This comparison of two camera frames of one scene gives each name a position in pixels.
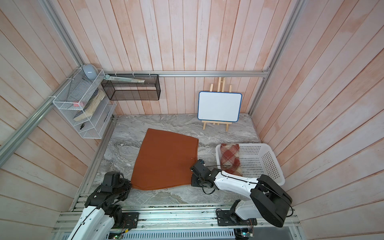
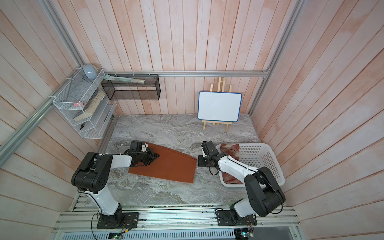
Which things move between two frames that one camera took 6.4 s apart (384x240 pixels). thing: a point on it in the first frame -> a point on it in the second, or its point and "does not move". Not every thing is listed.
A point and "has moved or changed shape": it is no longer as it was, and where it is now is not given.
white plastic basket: x=257 y=160 does not move
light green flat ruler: x=119 y=79 does not move
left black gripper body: x=122 y=191 -> x=146 y=157
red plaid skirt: x=230 y=161 does not move
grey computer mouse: x=90 y=71 does not move
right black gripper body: x=196 y=181 -> x=204 y=161
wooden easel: x=221 y=79 does not move
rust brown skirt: x=164 y=160 has moved or changed shape
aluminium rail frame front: x=192 y=222 does not move
